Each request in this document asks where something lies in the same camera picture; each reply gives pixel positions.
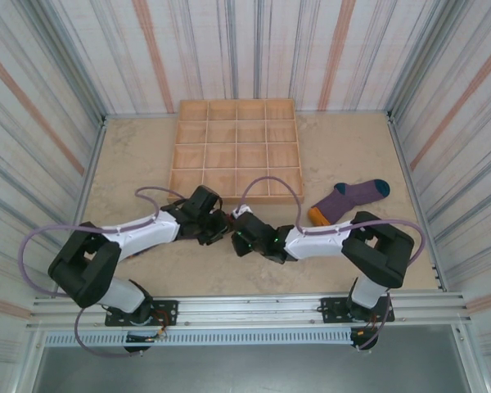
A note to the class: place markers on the purple sock with teal toe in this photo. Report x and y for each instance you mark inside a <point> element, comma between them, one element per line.
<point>352,198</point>

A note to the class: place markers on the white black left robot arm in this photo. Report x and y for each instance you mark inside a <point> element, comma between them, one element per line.
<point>147,236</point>

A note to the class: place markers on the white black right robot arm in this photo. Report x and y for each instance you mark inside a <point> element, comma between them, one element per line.
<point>323,246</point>

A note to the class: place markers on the wooden compartment tray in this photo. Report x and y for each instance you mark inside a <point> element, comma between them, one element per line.
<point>237,151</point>

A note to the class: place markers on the grey metal panel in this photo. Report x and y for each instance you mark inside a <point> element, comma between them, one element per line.
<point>249,372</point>

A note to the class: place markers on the aluminium rail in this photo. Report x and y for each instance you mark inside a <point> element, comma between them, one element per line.
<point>249,307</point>

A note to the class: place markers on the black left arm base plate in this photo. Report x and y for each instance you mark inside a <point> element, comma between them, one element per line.
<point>168,307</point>

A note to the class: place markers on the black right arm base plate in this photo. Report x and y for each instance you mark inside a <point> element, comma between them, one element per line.
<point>331,311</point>

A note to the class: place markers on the aluminium frame bar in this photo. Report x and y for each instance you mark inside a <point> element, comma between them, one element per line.
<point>417,204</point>
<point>93,163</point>

